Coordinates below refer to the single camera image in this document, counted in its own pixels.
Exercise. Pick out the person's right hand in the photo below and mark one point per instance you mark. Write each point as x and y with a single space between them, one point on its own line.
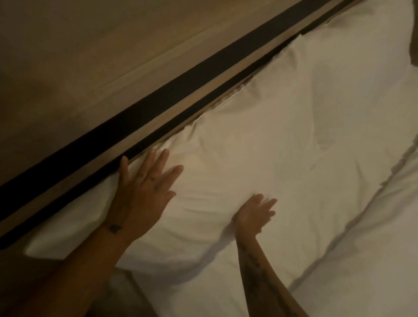
249 218

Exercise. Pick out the person's left hand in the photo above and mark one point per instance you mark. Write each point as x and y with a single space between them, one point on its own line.
140 202

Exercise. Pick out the person's left middle finger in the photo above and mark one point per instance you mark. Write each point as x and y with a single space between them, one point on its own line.
161 161

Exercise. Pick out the person's left little finger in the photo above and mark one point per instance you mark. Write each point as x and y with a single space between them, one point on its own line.
124 169

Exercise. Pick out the person's left thumb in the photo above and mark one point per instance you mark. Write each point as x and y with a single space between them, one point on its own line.
169 199

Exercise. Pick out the person's right middle finger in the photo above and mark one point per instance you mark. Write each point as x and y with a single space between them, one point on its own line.
269 215

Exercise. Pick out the person's right thumb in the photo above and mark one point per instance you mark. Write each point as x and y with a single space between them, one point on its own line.
254 199

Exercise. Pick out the white pillow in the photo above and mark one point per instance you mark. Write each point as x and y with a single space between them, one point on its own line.
343 81
209 196

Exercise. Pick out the person's left forearm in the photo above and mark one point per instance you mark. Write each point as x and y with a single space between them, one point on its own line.
75 277

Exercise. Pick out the person's right forearm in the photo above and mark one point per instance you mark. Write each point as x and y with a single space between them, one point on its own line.
261 281

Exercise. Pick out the wooden headboard with black strip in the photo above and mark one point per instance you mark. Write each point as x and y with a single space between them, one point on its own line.
98 65

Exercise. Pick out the white bed sheet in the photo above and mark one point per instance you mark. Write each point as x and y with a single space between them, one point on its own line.
375 261

